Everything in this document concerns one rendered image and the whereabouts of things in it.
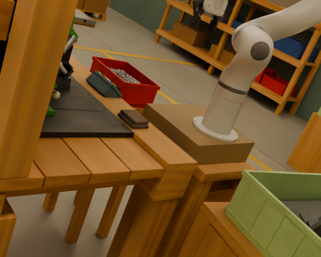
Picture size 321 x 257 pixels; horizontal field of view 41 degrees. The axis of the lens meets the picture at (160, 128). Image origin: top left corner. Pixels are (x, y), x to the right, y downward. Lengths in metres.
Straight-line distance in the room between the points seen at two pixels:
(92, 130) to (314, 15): 0.86
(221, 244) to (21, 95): 0.79
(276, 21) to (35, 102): 0.95
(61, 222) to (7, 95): 1.55
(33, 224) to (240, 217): 1.30
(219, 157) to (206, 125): 0.13
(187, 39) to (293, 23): 6.31
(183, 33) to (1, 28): 7.02
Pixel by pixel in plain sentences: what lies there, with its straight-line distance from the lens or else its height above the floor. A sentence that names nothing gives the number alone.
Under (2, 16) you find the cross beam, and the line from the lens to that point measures 1.00.
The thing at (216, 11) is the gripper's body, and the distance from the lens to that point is 1.54.
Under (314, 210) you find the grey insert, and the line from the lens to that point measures 1.68.
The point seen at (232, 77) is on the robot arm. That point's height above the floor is 1.17.
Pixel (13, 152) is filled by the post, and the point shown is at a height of 0.95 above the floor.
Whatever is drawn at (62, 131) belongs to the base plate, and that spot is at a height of 0.90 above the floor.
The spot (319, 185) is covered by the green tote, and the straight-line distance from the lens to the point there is 1.75.
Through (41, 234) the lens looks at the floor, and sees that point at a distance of 2.35.
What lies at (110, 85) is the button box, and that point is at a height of 0.95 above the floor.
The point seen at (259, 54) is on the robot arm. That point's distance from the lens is 1.50.
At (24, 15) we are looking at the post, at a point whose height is 1.26.
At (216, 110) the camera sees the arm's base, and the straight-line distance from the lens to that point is 1.62.
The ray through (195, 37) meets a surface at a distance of 7.75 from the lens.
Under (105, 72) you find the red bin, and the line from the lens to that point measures 2.06.
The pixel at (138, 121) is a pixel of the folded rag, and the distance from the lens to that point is 1.52.
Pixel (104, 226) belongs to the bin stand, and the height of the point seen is 0.08.
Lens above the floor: 1.47
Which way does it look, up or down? 21 degrees down
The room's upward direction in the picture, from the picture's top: 22 degrees clockwise
